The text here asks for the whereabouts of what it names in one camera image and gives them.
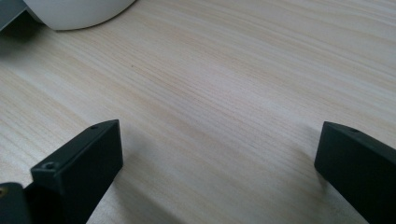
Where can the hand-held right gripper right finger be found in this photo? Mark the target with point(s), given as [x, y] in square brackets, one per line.
[361, 168]

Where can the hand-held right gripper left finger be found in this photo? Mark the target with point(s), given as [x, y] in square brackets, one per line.
[81, 161]

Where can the white pedal trash can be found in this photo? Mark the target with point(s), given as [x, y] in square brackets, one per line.
[77, 12]

